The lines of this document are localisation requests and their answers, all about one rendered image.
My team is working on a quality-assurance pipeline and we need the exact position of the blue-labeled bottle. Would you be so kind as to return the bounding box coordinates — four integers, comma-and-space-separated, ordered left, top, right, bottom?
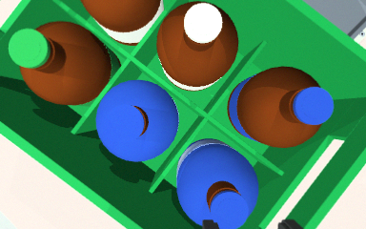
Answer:
95, 79, 179, 162
176, 138, 259, 229

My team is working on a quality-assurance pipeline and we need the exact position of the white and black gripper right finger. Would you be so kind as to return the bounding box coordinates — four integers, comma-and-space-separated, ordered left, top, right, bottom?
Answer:
277, 219, 303, 229

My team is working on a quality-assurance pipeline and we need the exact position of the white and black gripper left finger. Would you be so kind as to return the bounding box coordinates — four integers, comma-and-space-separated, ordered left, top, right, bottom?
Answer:
202, 219, 219, 229

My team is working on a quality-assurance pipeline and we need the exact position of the brown bottle with blue cap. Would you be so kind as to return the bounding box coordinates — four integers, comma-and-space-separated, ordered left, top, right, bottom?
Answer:
227, 66, 334, 148

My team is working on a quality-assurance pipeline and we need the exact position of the grey rectangular tray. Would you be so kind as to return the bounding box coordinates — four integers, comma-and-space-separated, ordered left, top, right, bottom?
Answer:
304, 0, 366, 39

